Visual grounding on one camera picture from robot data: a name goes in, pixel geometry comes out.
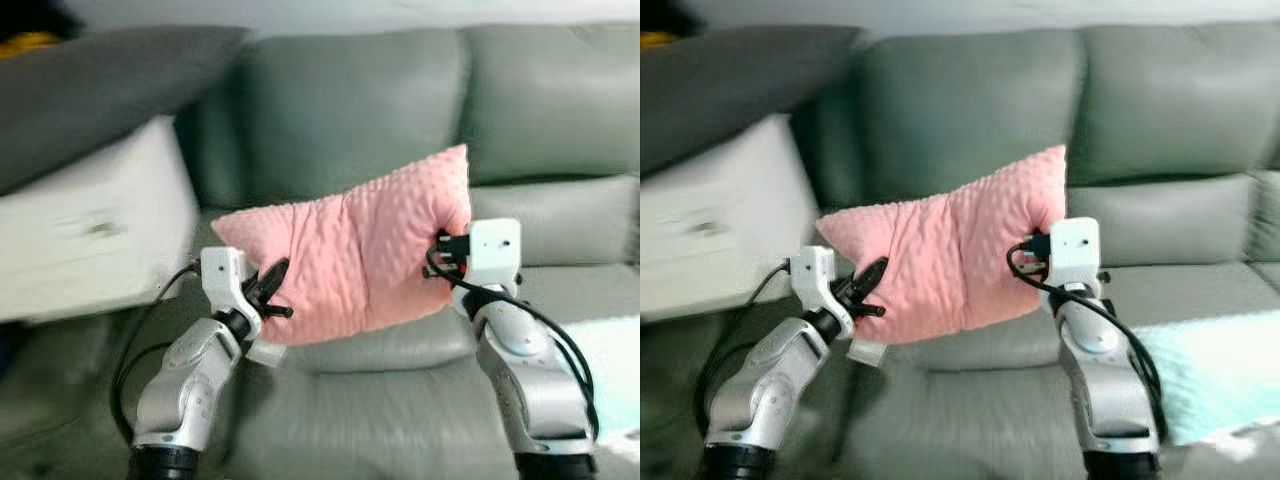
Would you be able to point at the pink dotted plush pillow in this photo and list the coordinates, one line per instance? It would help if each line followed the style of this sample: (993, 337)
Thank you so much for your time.
(370, 250)
(950, 250)

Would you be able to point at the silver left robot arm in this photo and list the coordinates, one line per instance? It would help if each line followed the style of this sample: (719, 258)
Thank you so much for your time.
(765, 375)
(190, 375)

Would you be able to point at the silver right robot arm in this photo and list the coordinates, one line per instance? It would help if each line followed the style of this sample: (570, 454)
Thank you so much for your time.
(530, 385)
(1105, 385)

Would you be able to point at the grey-green leather sofa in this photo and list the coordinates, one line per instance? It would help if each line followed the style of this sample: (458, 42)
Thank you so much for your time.
(350, 110)
(960, 110)

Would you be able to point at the light cyan cloth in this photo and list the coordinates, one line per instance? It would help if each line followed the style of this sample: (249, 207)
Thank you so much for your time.
(1220, 370)
(610, 370)

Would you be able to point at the dark grey fabric cushion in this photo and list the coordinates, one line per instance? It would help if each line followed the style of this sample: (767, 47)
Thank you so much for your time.
(90, 100)
(720, 100)

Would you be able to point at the yellow object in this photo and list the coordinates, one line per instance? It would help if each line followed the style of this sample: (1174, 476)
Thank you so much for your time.
(25, 44)
(655, 40)

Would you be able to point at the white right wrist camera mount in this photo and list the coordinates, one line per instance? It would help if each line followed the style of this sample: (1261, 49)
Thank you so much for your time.
(1075, 248)
(495, 250)

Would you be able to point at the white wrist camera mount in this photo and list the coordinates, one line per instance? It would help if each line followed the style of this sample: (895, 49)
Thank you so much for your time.
(812, 270)
(222, 272)
(495, 250)
(1075, 248)

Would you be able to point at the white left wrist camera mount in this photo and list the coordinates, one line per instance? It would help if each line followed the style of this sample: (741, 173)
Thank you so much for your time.
(222, 272)
(812, 270)

